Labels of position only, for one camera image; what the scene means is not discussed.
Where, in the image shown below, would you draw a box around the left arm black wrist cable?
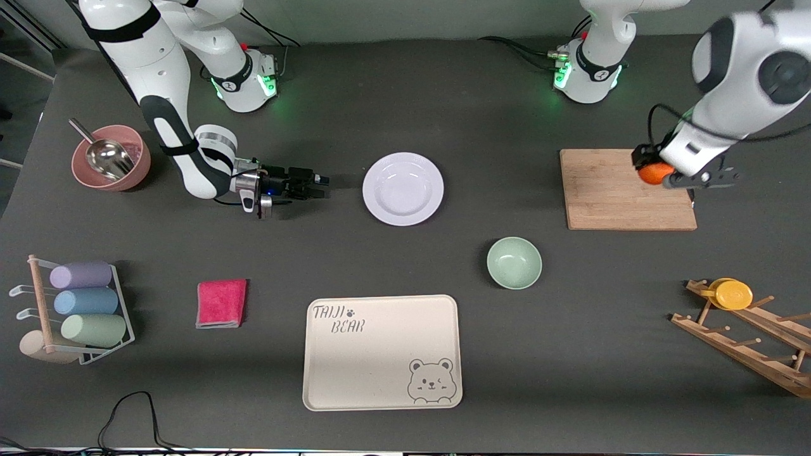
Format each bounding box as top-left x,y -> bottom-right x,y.
646,103 -> 811,151

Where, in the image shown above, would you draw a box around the pale green bowl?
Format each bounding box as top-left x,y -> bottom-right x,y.
487,236 -> 543,291

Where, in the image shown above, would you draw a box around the pink bowl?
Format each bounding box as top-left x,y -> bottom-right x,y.
71,125 -> 152,192

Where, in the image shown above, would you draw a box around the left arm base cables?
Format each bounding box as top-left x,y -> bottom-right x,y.
478,14 -> 593,72

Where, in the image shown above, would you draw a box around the white round plate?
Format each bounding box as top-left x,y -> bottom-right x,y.
362,152 -> 445,227

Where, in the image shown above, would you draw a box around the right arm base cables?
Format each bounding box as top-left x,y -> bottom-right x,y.
239,11 -> 302,80

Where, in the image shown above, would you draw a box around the beige cup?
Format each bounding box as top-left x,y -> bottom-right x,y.
19,329 -> 83,365

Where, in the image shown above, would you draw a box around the metal scoop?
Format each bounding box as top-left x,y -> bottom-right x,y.
68,118 -> 136,181

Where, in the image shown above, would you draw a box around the pink folded cloth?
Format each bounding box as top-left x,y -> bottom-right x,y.
196,279 -> 248,329

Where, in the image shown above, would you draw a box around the yellow cup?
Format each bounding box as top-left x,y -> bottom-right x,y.
700,277 -> 754,311

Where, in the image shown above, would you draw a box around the cream bear print tray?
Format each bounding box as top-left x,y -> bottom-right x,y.
302,294 -> 463,412

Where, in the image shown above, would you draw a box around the blue cup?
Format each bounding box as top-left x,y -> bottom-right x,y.
53,288 -> 120,316

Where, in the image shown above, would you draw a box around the purple cup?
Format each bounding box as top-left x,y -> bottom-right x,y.
49,261 -> 113,290

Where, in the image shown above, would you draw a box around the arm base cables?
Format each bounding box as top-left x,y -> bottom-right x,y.
239,11 -> 302,80
478,14 -> 593,72

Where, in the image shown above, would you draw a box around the black table edge cable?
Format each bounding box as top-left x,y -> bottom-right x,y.
0,391 -> 191,456

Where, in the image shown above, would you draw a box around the green cup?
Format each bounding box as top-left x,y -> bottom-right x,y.
61,313 -> 127,348

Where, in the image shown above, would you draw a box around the wooden peg drying rack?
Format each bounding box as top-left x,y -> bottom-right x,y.
670,279 -> 811,399

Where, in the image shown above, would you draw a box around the orange fruit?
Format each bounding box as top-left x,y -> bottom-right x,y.
637,161 -> 676,186

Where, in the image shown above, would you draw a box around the white wire cup rack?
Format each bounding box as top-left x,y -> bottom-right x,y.
9,255 -> 136,366

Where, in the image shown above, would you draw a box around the wooden cutting board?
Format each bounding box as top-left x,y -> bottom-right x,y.
559,148 -> 698,231

